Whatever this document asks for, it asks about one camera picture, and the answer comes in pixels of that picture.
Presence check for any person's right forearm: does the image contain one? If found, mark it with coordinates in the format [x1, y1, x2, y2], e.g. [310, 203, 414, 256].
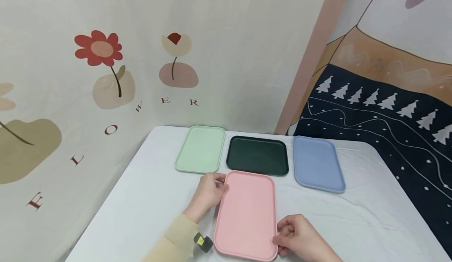
[324, 247, 344, 262]

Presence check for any person's right hand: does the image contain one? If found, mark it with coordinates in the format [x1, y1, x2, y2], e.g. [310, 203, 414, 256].
[272, 214, 334, 262]

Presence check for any dark green tray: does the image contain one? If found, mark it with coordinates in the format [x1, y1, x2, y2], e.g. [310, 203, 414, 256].
[226, 135, 290, 177]

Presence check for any pink tray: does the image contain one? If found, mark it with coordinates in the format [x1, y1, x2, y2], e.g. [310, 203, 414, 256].
[213, 170, 279, 262]

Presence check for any light green tray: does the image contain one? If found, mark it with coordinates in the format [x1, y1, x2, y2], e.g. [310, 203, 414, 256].
[175, 125, 226, 175]

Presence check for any blue tray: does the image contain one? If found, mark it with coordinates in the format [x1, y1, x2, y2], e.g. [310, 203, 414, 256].
[292, 135, 346, 195]

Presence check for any black wrist band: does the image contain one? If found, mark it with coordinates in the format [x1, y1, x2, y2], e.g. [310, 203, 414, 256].
[193, 232, 215, 254]

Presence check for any person's left hand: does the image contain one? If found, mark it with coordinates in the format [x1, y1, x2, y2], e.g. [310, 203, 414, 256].
[183, 172, 230, 224]

